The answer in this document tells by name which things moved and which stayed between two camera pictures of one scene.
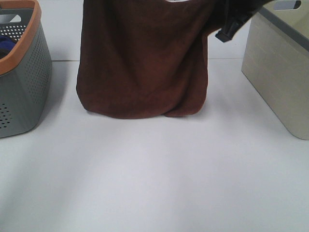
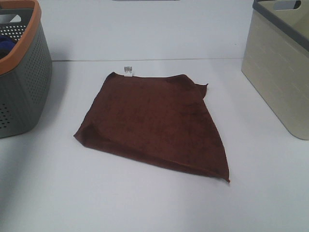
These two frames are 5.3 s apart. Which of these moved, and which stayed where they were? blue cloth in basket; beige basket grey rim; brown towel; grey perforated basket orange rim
Moved: brown towel
Stayed: beige basket grey rim; blue cloth in basket; grey perforated basket orange rim
